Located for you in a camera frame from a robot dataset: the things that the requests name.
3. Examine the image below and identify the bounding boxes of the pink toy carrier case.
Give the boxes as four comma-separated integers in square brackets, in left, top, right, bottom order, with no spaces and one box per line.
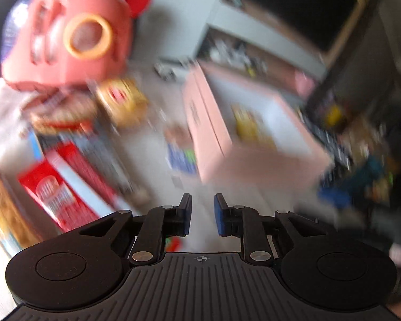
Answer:
[0,0,135,91]

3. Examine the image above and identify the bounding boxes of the small dark blue snack packet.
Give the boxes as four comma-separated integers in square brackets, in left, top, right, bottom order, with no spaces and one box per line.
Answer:
[166,136,198,175]

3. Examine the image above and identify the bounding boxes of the dark keyboard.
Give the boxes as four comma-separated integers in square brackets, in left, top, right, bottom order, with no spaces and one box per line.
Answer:
[303,110,352,169]

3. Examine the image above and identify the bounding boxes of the red lidded container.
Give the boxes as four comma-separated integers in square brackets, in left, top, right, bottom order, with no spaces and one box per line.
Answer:
[124,0,153,18]

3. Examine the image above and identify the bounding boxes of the round cracker packet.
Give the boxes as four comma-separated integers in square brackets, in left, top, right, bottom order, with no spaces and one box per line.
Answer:
[22,89,100,135]

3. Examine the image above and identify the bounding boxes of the red snack box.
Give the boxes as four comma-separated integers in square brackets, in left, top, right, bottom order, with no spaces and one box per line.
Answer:
[17,141,132,234]

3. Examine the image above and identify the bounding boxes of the silver toy car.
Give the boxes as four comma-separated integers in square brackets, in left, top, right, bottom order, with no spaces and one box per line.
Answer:
[155,61,178,81]

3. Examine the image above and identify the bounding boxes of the pink cardboard box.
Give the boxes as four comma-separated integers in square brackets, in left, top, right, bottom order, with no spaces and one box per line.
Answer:
[183,61,334,185]

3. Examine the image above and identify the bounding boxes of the black board with wooden frame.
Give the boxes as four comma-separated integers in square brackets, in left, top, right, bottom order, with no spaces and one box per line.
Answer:
[223,0,369,61]

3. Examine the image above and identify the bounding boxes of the yellow snack packet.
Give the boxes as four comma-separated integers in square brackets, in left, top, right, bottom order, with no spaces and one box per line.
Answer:
[232,105,279,150]

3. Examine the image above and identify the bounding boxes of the blue plastic bag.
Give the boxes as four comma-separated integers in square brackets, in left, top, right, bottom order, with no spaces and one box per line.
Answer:
[2,0,32,61]

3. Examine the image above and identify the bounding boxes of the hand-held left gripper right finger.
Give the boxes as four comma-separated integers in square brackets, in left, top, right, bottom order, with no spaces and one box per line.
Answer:
[213,192,325,266]

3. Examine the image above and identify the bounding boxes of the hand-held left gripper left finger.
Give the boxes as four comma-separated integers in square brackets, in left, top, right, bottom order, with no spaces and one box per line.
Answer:
[78,193,192,266]

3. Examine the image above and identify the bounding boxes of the gold packet with red circle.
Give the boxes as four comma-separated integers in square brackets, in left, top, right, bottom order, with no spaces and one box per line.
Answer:
[98,78,148,127]

